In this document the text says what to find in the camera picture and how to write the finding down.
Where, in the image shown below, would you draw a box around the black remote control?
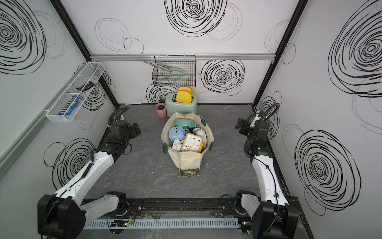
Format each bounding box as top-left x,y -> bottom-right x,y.
76,82 -> 95,92

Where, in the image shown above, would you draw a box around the yellow toast slice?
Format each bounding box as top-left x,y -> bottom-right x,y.
176,90 -> 193,104
178,87 -> 192,92

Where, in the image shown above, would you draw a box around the mint green tongs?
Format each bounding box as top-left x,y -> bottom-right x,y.
143,61 -> 185,76

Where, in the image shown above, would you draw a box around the black wire basket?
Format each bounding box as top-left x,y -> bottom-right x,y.
148,54 -> 197,88

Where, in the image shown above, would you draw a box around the light blue clock back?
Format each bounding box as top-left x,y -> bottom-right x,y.
168,126 -> 185,142

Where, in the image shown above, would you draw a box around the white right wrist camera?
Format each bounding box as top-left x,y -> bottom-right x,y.
250,114 -> 261,128

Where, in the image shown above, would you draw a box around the blue candy packet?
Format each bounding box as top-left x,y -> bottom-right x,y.
58,96 -> 82,116

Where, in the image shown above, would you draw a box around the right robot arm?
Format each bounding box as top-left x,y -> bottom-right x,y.
235,110 -> 298,239

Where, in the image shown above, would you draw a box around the yellow rectangular clock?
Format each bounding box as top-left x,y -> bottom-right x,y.
181,133 -> 204,153

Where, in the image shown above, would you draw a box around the green round pastel clock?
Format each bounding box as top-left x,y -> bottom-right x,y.
175,119 -> 198,128

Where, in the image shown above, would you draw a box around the pink cup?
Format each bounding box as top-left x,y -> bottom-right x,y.
155,103 -> 167,119

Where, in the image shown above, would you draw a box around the cream canvas tote bag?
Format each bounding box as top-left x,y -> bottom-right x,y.
161,112 -> 215,178

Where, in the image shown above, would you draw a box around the white twin bell clock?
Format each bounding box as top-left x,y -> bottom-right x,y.
193,127 -> 207,144

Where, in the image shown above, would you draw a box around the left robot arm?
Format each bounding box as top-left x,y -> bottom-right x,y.
37,119 -> 141,239

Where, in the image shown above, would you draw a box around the yellow toast slice front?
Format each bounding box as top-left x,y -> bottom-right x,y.
176,90 -> 193,104

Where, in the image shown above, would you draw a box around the white wire shelf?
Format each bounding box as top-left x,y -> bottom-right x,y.
45,62 -> 105,123

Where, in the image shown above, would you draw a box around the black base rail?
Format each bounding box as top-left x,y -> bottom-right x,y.
80,197 -> 299,217

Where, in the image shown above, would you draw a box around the yellow toast slice back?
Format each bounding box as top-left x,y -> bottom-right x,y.
178,87 -> 192,92

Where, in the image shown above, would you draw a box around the white purple face clock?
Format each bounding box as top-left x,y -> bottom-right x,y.
172,138 -> 183,152

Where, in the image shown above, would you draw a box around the mint green toaster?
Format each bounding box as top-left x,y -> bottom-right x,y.
165,93 -> 198,117

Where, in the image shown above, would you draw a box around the grey slotted cable duct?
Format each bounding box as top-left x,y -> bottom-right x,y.
84,218 -> 240,230

